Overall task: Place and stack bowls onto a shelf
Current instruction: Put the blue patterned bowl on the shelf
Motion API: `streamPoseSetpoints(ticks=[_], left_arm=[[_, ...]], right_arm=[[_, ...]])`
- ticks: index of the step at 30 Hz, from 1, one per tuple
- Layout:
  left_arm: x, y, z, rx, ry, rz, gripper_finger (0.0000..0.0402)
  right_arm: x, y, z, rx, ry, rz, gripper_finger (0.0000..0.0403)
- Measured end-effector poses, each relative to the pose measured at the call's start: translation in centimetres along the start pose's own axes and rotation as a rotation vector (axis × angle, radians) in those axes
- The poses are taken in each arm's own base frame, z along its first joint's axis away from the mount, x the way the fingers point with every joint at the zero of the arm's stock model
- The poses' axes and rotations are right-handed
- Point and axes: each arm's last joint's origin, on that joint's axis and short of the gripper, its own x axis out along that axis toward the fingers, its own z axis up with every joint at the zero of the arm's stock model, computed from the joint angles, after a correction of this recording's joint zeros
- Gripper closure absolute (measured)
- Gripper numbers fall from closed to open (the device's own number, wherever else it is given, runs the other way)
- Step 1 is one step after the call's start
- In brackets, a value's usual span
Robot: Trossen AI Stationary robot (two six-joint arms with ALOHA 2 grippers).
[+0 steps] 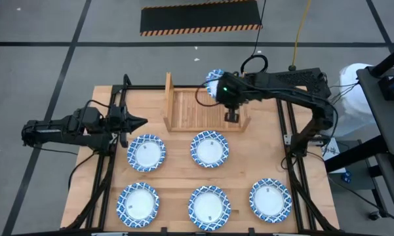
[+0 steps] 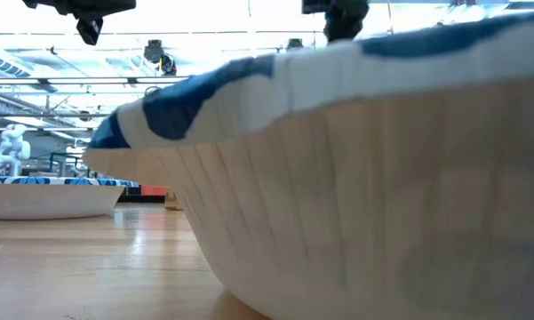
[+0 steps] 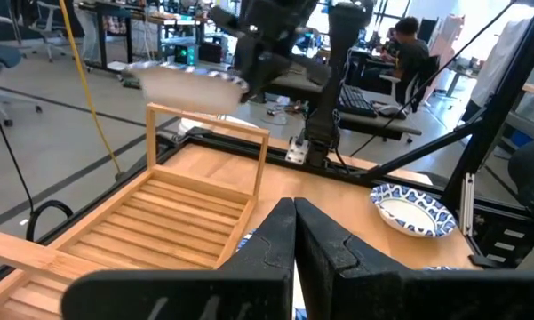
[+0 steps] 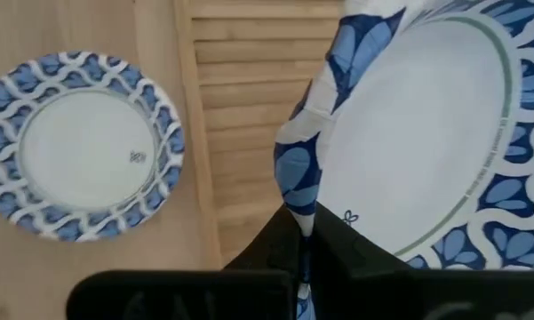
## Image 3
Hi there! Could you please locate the black aluminium rig frame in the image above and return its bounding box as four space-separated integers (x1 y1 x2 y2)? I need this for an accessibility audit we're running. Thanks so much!
0 0 534 290

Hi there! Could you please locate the black keyboard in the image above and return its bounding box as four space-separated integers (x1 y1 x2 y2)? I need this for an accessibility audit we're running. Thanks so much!
337 84 379 119

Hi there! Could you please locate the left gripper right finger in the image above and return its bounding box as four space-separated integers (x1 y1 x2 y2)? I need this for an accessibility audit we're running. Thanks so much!
294 197 534 320

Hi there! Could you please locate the person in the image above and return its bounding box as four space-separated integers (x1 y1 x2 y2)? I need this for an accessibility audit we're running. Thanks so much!
379 16 432 97

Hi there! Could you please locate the green lit device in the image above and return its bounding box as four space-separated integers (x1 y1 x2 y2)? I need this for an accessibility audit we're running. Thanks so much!
173 43 200 67

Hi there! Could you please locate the white hanging cloth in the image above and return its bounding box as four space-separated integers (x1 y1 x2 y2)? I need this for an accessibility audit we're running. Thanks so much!
470 4 534 108

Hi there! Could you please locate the black office chair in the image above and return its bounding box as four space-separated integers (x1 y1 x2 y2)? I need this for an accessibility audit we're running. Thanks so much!
507 136 534 233
379 55 442 144

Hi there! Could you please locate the thin black hanging cable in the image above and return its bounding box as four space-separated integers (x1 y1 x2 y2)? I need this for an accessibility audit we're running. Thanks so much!
349 0 519 157

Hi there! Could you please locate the blue grey office chair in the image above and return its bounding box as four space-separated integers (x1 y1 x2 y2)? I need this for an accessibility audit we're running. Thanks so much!
0 12 44 128

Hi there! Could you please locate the silver aluminium extrusion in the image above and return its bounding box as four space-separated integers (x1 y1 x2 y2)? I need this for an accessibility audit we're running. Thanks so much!
459 172 476 237

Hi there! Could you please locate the white framed office chair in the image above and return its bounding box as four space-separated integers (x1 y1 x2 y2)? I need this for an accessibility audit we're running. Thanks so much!
24 0 88 63

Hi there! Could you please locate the grey desk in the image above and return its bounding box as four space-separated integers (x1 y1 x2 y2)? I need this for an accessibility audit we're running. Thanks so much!
266 61 423 137

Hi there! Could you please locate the wooden slatted shelf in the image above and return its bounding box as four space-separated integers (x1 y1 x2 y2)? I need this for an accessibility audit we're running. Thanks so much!
0 102 271 320

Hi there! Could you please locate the thin black floor cable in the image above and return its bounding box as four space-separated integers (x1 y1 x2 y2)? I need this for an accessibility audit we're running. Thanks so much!
0 83 36 211

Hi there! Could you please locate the black monitor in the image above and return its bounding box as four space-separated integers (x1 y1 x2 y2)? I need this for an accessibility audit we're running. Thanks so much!
416 17 440 45

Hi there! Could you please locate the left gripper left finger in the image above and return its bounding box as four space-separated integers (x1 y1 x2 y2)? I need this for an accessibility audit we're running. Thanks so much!
60 198 297 320

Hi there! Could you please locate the thick black hose loop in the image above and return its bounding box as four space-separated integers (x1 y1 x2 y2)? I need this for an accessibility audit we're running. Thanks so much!
25 199 75 244

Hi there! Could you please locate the black desk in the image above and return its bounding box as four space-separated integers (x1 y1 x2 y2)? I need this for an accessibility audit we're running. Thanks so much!
77 0 205 75

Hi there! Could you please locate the yellow cable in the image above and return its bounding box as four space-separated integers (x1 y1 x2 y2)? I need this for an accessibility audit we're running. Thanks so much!
58 0 124 178

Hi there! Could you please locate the silver arm base bracket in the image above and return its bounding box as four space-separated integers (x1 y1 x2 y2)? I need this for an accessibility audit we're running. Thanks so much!
284 136 311 166

